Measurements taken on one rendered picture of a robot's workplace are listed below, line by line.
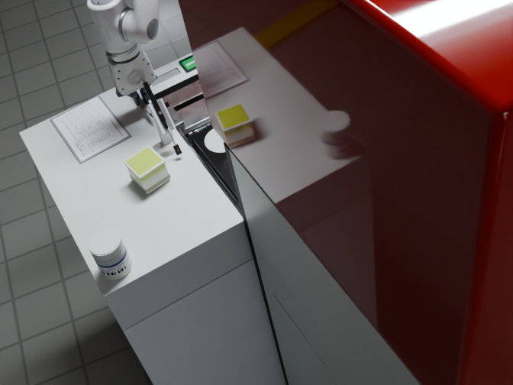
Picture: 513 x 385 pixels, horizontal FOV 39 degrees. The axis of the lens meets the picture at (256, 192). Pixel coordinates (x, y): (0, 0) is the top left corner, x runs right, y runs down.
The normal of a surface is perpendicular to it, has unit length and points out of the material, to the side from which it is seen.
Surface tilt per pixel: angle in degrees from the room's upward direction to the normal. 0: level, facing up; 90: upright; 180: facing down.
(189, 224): 0
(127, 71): 89
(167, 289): 90
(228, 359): 90
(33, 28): 0
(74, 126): 0
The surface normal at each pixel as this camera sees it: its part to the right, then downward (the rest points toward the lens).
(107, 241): -0.15, -0.65
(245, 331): 0.49, 0.61
